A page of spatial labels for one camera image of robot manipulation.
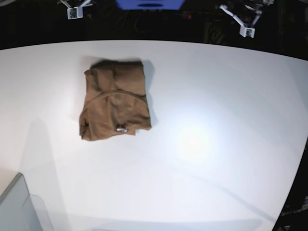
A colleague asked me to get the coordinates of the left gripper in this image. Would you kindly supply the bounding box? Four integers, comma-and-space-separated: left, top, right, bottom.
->
219, 4, 262, 28

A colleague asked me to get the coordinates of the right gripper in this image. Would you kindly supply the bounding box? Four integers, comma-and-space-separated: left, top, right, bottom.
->
59, 0, 93, 9

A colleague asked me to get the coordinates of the brown t-shirt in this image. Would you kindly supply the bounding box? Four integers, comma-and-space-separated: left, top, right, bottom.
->
79, 60, 152, 141

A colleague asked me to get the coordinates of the blue bin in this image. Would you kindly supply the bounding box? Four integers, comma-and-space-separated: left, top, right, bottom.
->
116, 0, 185, 10

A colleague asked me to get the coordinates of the black power strip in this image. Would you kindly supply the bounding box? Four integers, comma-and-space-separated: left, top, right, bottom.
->
179, 11, 231, 21

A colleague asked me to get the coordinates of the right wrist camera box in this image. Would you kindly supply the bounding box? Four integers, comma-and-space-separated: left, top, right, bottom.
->
67, 7, 83, 20

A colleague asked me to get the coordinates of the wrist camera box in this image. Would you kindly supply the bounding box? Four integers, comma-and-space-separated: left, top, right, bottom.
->
240, 26, 255, 38
67, 7, 83, 20

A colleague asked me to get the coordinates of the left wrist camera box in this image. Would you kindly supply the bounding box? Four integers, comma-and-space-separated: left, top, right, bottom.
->
240, 26, 255, 38

